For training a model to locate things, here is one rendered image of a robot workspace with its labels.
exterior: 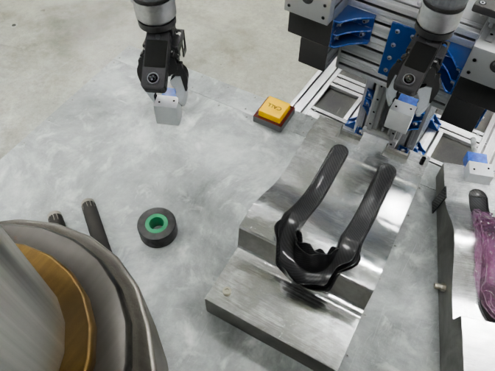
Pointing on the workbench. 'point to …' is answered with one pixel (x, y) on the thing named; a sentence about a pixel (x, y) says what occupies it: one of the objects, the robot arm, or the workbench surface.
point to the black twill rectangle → (439, 199)
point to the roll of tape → (155, 218)
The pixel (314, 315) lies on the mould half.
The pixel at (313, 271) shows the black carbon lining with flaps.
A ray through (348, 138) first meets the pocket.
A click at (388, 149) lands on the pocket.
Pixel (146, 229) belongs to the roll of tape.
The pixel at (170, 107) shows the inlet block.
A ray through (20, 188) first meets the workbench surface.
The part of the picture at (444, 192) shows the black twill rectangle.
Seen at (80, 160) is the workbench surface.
